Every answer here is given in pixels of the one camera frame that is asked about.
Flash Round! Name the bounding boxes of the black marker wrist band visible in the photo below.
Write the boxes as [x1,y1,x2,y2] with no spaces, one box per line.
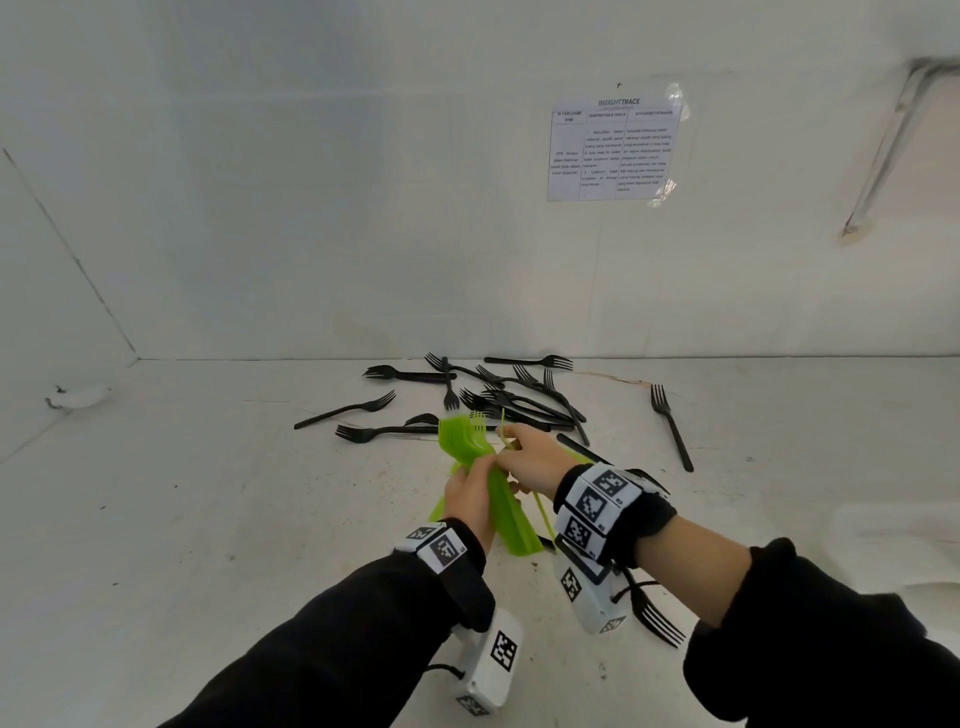
[553,462,679,569]
[393,519,498,634]

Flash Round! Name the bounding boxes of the stack of green forks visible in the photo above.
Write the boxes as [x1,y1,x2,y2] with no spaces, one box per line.
[428,414,545,558]

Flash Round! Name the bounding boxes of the black marker right wrist band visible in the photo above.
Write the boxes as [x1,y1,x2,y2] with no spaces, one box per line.
[553,462,679,569]

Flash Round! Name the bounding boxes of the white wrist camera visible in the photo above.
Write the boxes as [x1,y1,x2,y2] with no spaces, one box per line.
[554,543,631,637]
[453,607,525,718]

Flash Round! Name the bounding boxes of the black marker left wrist band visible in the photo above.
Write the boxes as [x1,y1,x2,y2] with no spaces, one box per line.
[393,519,498,634]

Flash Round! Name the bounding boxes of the clear plastic container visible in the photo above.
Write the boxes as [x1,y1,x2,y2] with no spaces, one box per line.
[824,500,960,598]

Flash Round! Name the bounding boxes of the person's left hand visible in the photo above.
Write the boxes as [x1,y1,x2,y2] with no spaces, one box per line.
[442,453,500,556]

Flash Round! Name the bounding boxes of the person's right hand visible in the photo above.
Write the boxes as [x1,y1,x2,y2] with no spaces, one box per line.
[494,423,583,500]

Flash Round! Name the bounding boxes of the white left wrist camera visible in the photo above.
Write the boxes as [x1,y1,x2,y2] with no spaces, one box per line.
[453,607,525,718]

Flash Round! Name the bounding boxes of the metal wall bracket frame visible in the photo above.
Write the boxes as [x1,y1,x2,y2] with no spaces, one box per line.
[839,56,960,240]

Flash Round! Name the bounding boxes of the printed paper wall notice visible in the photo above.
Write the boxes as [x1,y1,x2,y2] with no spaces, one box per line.
[545,82,691,208]

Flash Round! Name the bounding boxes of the person's left forearm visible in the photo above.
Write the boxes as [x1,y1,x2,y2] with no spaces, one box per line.
[157,551,481,728]

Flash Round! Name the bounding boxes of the pile of black plastic forks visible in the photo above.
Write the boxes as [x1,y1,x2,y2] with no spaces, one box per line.
[293,352,695,650]

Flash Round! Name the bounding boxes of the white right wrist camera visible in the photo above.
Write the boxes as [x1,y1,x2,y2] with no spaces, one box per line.
[554,543,631,637]

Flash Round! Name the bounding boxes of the green plastic fork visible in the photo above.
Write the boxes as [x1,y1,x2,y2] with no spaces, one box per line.
[494,408,560,543]

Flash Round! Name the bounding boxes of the small white wall clip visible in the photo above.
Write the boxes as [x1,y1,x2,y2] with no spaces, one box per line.
[44,383,114,412]

